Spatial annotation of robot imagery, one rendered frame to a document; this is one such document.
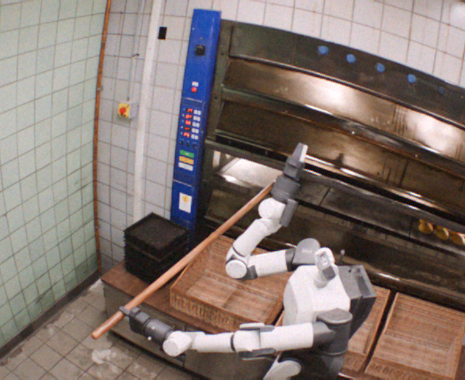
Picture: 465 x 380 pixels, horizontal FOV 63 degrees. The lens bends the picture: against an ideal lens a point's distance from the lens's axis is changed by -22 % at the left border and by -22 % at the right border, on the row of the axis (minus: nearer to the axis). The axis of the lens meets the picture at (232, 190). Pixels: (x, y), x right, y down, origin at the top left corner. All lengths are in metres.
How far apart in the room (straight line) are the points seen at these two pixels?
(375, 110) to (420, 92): 0.28
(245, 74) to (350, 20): 0.67
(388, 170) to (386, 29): 0.74
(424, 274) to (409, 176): 0.60
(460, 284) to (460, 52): 1.33
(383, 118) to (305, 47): 0.52
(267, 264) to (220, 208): 0.98
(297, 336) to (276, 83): 1.36
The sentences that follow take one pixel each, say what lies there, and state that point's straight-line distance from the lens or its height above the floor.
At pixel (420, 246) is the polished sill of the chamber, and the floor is 1.17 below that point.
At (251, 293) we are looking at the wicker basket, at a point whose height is 0.59.
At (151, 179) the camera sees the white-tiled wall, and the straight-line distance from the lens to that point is 2.88.
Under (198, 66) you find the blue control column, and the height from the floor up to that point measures 1.80.
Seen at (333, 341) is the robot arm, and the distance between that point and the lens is 1.46.
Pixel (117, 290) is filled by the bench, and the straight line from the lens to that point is 2.72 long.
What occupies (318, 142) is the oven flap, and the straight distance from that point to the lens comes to 2.35.
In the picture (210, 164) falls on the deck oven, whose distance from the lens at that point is 2.63.
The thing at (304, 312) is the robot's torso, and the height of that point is 1.35.
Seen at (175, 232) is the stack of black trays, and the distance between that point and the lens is 2.68.
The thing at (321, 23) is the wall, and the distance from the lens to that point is 2.22.
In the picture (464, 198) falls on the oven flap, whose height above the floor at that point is 1.53.
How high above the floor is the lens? 2.34
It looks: 27 degrees down
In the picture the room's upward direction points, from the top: 8 degrees clockwise
